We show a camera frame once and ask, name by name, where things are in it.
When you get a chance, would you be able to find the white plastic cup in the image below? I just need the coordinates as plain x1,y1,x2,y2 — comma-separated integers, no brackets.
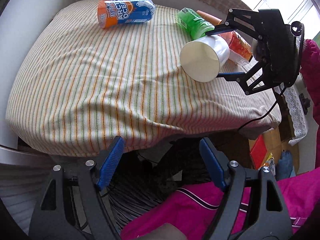
180,35,229,82

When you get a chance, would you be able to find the green plastic bottle cup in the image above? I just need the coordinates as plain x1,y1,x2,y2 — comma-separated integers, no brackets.
176,8,215,40

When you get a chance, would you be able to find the magenta jacket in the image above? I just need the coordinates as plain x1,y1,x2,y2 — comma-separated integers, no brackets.
120,38,320,240

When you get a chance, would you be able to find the red book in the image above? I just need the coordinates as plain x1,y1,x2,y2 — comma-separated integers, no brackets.
250,135,267,170

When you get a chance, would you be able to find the white lace cloth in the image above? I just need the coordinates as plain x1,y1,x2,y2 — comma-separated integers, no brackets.
283,85,309,146

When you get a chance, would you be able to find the striped table cloth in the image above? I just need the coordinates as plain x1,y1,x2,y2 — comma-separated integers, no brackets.
5,0,281,157

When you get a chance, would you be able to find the blue orange Arctic Ocean cup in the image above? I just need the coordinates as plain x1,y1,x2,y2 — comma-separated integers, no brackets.
97,0,156,29

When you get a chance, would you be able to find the black cable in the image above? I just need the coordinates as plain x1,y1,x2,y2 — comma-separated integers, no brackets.
237,84,288,133

